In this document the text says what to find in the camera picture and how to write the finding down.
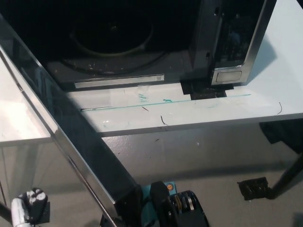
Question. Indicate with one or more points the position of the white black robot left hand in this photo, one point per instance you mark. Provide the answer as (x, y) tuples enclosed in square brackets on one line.
[(35, 201)]

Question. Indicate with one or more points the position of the glass microwave door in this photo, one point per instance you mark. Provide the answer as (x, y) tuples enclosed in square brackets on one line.
[(71, 118)]

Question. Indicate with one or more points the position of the black teal robot torso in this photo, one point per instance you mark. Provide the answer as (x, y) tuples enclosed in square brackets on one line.
[(182, 208)]

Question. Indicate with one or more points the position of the white microwave label sticker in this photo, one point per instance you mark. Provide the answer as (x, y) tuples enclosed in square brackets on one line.
[(159, 77)]

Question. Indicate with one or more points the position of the glass microwave turntable plate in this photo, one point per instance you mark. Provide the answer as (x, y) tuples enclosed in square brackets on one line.
[(113, 30)]

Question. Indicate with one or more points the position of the black steel microwave oven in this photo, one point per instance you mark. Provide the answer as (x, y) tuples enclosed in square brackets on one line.
[(203, 47)]

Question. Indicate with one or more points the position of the clear tape piece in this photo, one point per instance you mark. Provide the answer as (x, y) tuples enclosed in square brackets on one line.
[(143, 92)]

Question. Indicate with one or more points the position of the thin teal tape line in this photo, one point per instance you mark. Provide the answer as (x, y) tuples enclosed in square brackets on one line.
[(189, 100)]

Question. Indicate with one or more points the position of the black floor tape patch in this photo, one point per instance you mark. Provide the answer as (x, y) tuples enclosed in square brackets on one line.
[(254, 189)]

